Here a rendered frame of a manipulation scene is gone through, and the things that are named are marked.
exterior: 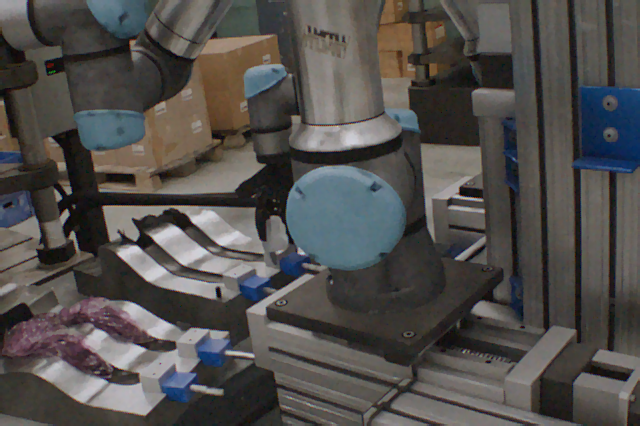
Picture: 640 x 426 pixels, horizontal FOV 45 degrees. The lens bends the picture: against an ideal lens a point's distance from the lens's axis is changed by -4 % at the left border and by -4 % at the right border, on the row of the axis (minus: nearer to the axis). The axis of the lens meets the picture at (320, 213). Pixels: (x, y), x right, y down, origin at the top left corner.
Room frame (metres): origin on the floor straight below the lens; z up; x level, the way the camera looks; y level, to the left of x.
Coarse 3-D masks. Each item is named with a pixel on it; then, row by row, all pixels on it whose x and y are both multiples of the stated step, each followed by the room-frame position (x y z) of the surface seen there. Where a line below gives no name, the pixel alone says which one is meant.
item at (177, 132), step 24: (192, 96) 5.50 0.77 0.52; (168, 120) 5.27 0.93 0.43; (192, 120) 5.46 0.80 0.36; (48, 144) 5.74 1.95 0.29; (144, 144) 5.18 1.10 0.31; (168, 144) 5.24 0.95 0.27; (192, 144) 5.43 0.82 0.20; (216, 144) 5.66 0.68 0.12; (96, 168) 5.36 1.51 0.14; (120, 168) 5.26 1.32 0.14; (144, 168) 5.17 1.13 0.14; (168, 168) 5.19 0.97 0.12; (192, 168) 5.41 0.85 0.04
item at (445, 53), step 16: (416, 0) 5.43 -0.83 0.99; (416, 16) 5.41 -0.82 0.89; (432, 16) 5.33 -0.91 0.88; (448, 16) 5.26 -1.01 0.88; (416, 32) 5.44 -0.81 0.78; (416, 48) 5.45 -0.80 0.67; (432, 48) 5.68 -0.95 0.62; (448, 48) 5.60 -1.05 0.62; (416, 64) 5.42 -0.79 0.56; (464, 64) 6.10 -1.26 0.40; (416, 80) 5.46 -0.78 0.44; (432, 80) 5.43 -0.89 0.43; (448, 80) 5.53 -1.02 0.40; (464, 80) 5.46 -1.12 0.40; (416, 96) 5.41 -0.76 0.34; (432, 96) 5.33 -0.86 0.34; (448, 96) 5.26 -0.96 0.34; (464, 96) 5.19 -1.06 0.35; (416, 112) 5.42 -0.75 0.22; (432, 112) 5.34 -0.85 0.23; (448, 112) 5.26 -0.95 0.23; (464, 112) 5.19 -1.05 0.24; (432, 128) 5.35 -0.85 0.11; (448, 128) 5.27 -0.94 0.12; (464, 128) 5.20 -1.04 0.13; (448, 144) 5.28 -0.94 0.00; (464, 144) 5.20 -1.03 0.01
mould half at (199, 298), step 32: (160, 224) 1.60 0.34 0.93; (224, 224) 1.62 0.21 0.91; (128, 256) 1.47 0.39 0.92; (192, 256) 1.50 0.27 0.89; (96, 288) 1.54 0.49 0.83; (128, 288) 1.46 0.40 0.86; (160, 288) 1.39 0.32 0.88; (192, 288) 1.35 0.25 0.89; (224, 288) 1.32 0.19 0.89; (192, 320) 1.33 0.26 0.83; (224, 320) 1.27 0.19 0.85
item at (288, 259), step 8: (288, 248) 1.41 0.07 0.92; (280, 256) 1.39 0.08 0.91; (288, 256) 1.40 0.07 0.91; (296, 256) 1.39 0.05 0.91; (304, 256) 1.39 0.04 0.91; (272, 264) 1.39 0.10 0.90; (280, 264) 1.38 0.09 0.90; (288, 264) 1.37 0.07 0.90; (296, 264) 1.36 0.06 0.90; (304, 264) 1.37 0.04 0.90; (312, 264) 1.36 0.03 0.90; (288, 272) 1.37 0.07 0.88; (296, 272) 1.36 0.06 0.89; (304, 272) 1.37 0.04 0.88; (320, 272) 1.34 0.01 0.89
